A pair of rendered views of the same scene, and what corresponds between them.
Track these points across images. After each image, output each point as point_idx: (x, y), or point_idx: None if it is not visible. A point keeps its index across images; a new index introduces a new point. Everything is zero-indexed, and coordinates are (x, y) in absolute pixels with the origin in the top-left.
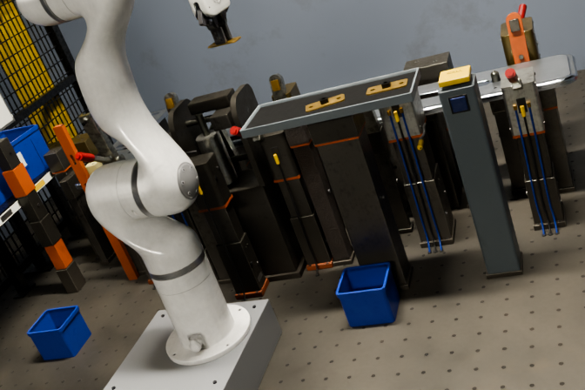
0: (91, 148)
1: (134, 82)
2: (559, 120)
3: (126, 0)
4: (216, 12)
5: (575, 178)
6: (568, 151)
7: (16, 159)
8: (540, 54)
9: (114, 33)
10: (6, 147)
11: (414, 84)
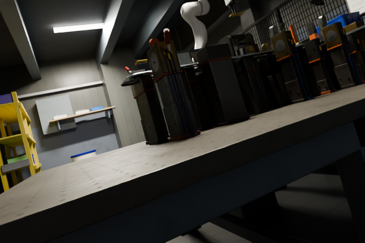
0: (346, 31)
1: (195, 34)
2: (141, 105)
3: (183, 16)
4: (227, 4)
5: (152, 145)
6: (149, 127)
7: (312, 31)
8: (160, 70)
9: (188, 23)
10: (308, 26)
11: None
